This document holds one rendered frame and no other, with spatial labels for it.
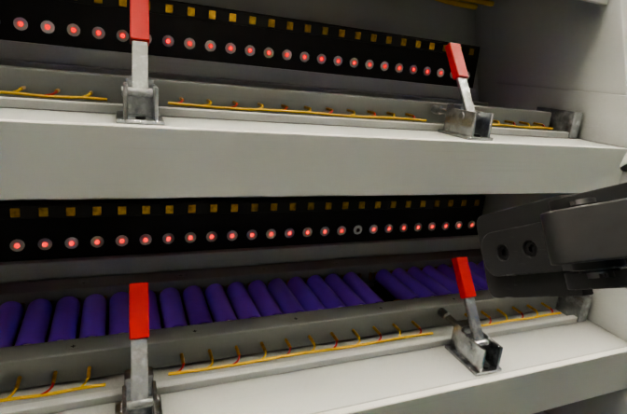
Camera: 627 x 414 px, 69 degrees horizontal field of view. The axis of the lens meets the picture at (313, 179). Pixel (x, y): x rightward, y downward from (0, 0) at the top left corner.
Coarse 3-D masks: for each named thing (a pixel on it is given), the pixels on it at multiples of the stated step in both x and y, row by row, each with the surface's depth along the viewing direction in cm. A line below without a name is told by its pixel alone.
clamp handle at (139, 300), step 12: (132, 288) 29; (144, 288) 30; (132, 300) 29; (144, 300) 29; (132, 312) 29; (144, 312) 29; (132, 324) 29; (144, 324) 29; (132, 336) 29; (144, 336) 29; (132, 348) 28; (144, 348) 29; (132, 360) 28; (144, 360) 28; (132, 372) 28; (144, 372) 28; (132, 384) 28; (144, 384) 28; (132, 396) 28; (144, 396) 28
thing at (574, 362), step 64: (128, 256) 42; (192, 256) 44; (256, 256) 47; (320, 256) 50; (64, 384) 31; (256, 384) 33; (320, 384) 34; (384, 384) 34; (448, 384) 35; (512, 384) 37; (576, 384) 41
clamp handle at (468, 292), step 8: (464, 256) 40; (456, 264) 40; (464, 264) 40; (456, 272) 40; (464, 272) 40; (456, 280) 40; (464, 280) 39; (472, 280) 40; (464, 288) 39; (472, 288) 39; (464, 296) 39; (472, 296) 39; (472, 304) 39; (472, 312) 39; (472, 320) 38; (472, 328) 38; (480, 328) 38; (472, 336) 38; (480, 336) 38
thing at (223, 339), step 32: (256, 320) 37; (288, 320) 37; (320, 320) 38; (352, 320) 39; (384, 320) 40; (416, 320) 42; (512, 320) 44; (0, 352) 30; (32, 352) 30; (64, 352) 31; (96, 352) 31; (128, 352) 32; (160, 352) 33; (192, 352) 34; (224, 352) 35; (256, 352) 36; (288, 352) 35; (0, 384) 29; (32, 384) 30; (96, 384) 30
